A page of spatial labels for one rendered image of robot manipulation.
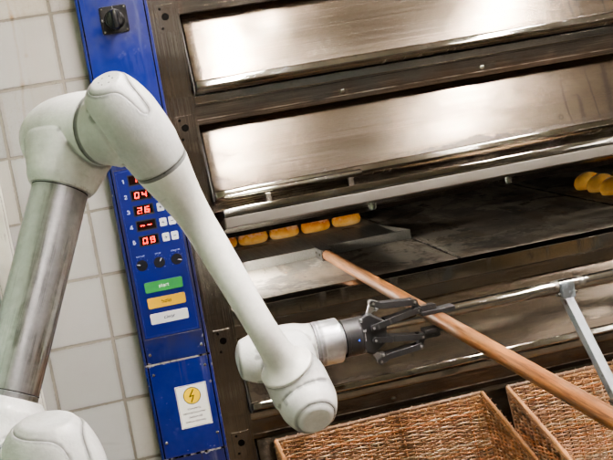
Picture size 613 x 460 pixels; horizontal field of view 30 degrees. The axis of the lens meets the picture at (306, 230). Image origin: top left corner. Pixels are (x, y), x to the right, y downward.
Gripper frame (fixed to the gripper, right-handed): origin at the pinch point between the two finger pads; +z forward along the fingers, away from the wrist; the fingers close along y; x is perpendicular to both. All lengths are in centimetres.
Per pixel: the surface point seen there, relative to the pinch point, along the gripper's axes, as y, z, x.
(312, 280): 2, -10, -70
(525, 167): -21, 39, -39
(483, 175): -21, 29, -39
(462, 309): 3.6, 11.0, -16.5
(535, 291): 3.0, 28.4, -16.3
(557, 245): 2, 52, -53
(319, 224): -1, 11, -144
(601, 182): -2, 95, -112
